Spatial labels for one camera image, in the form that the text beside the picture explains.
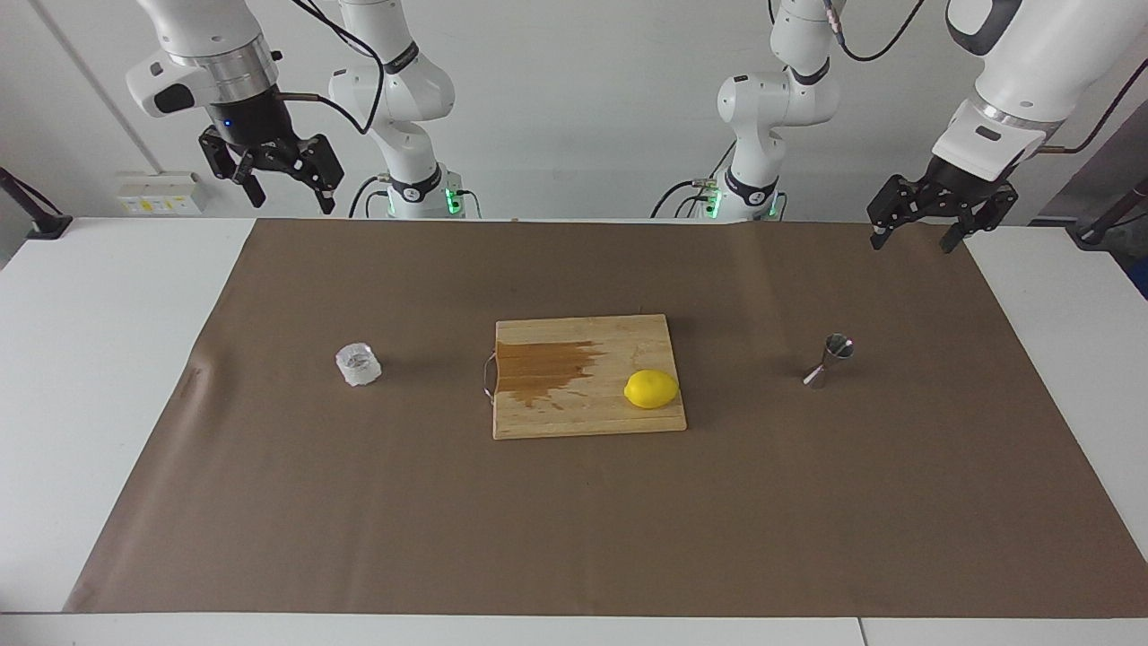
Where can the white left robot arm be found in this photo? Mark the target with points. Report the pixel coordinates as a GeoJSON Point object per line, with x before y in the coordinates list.
{"type": "Point", "coordinates": [776, 99]}

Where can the black table clamp stand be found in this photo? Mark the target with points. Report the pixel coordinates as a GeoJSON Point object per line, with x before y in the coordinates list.
{"type": "Point", "coordinates": [1099, 233]}
{"type": "Point", "coordinates": [40, 222]}

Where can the blue box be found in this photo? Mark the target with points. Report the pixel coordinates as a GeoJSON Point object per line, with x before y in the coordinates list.
{"type": "Point", "coordinates": [1142, 280]}

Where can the wooden cutting board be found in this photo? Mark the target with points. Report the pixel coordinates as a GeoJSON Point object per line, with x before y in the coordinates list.
{"type": "Point", "coordinates": [574, 417]}

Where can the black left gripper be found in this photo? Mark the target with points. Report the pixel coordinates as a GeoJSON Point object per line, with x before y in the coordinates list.
{"type": "Point", "coordinates": [955, 193]}

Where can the yellow lemon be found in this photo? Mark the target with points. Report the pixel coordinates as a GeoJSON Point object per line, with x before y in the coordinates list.
{"type": "Point", "coordinates": [651, 389]}

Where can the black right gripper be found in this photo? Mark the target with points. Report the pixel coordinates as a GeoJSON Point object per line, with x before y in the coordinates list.
{"type": "Point", "coordinates": [256, 121]}

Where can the steel cocktail jigger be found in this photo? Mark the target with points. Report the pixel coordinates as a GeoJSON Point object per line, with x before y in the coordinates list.
{"type": "Point", "coordinates": [834, 352]}

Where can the white wall socket box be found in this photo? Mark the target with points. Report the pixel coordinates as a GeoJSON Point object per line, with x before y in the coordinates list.
{"type": "Point", "coordinates": [161, 194]}

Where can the brown paper table mat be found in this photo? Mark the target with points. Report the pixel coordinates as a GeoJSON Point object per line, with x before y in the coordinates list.
{"type": "Point", "coordinates": [359, 502]}

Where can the clear textured glass cup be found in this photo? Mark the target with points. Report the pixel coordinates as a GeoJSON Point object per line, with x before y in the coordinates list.
{"type": "Point", "coordinates": [359, 365]}

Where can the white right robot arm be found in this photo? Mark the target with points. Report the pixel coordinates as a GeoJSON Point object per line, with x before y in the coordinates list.
{"type": "Point", "coordinates": [395, 90]}

